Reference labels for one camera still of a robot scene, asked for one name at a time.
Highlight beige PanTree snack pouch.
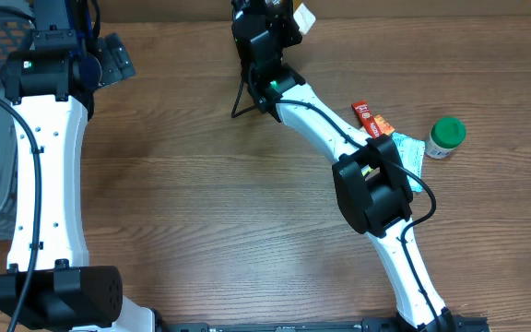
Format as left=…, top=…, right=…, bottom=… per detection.
left=292, top=0, right=316, bottom=35

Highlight red Nescafe coffee stick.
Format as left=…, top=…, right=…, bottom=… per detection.
left=351, top=101, right=383, bottom=138

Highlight orange snack box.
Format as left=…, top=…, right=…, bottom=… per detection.
left=374, top=114, right=395, bottom=136

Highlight yellow black marker pen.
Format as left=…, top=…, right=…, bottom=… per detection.
left=362, top=168, right=375, bottom=177

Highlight teal tissue pack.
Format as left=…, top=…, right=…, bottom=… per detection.
left=391, top=132, right=425, bottom=178

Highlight green lid jar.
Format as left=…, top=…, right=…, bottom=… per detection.
left=425, top=117, right=466, bottom=159

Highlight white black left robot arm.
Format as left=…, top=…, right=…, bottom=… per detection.
left=0, top=0, right=164, bottom=332

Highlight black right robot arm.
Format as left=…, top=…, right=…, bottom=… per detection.
left=231, top=0, right=457, bottom=331

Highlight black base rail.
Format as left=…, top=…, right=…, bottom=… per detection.
left=154, top=315, right=491, bottom=332

